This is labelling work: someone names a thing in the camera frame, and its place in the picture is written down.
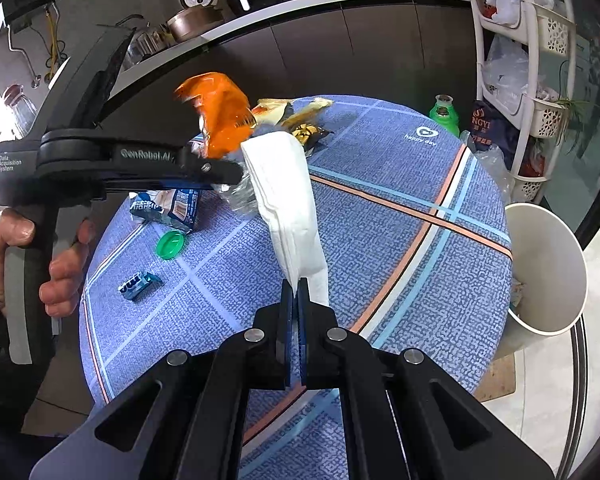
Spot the white tissue paper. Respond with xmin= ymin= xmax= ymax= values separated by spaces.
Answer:
xmin=240 ymin=131 xmax=329 ymax=306

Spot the orange snack bag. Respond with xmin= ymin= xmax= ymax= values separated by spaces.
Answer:
xmin=174 ymin=72 xmax=256 ymax=159

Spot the white round trash bin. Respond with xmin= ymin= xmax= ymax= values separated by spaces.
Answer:
xmin=494 ymin=203 xmax=588 ymax=359

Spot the dark kitchen counter cabinet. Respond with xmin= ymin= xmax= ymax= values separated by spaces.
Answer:
xmin=100 ymin=0 xmax=477 ymax=138

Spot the person's left hand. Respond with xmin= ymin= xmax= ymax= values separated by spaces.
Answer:
xmin=0 ymin=208 xmax=97 ymax=319

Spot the blue patterned tablecloth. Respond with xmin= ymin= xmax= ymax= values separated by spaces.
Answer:
xmin=78 ymin=94 xmax=514 ymax=480

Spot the blue white milk carton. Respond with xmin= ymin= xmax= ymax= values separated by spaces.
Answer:
xmin=129 ymin=188 xmax=200 ymax=233

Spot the green bottle cap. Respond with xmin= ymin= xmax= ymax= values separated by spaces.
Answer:
xmin=155 ymin=231 xmax=186 ymax=260

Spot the small blue gum pack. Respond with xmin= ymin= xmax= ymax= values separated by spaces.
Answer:
xmin=118 ymin=271 xmax=163 ymax=301

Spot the gold crumpled snack bag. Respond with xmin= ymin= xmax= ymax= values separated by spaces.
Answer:
xmin=250 ymin=96 xmax=336 ymax=154

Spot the wooden board under bin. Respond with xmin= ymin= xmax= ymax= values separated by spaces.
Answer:
xmin=475 ymin=354 xmax=516 ymax=403

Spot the bronze cooking pot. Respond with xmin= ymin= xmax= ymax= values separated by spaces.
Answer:
xmin=166 ymin=6 xmax=224 ymax=42

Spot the clear plastic bag on floor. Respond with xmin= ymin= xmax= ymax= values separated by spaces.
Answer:
xmin=460 ymin=130 xmax=514 ymax=205

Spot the green plastic bottle rear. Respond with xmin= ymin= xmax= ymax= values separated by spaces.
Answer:
xmin=429 ymin=94 xmax=460 ymax=138

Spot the dark blue printed bag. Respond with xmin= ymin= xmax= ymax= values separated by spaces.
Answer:
xmin=469 ymin=100 xmax=519 ymax=169

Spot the green potted plant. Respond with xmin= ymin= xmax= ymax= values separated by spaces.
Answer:
xmin=556 ymin=98 xmax=593 ymax=159

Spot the white plastic storage rack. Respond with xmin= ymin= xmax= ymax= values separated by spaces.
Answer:
xmin=469 ymin=0 xmax=577 ymax=204

